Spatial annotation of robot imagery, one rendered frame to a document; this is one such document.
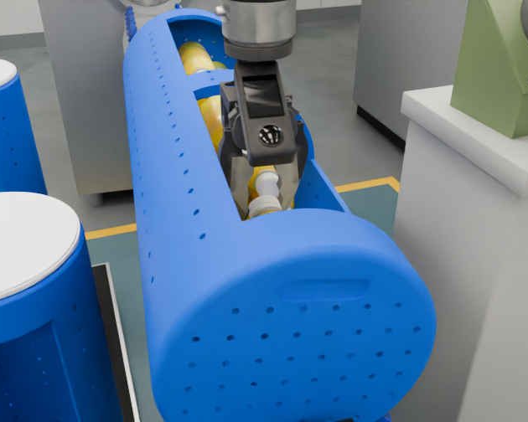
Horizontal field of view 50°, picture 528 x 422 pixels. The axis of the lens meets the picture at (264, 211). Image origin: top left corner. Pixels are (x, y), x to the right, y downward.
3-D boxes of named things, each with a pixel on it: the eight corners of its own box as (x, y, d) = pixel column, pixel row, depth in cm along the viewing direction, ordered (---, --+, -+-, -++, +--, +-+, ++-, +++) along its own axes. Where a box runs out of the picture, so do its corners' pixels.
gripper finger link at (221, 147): (251, 182, 67) (264, 113, 62) (255, 189, 65) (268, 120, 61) (212, 181, 65) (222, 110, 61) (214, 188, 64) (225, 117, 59)
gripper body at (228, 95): (280, 122, 70) (282, 23, 63) (300, 153, 63) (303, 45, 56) (219, 128, 68) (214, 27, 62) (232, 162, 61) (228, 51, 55)
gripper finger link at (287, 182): (293, 188, 74) (282, 125, 68) (307, 213, 69) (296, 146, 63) (270, 194, 73) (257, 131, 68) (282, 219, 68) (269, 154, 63)
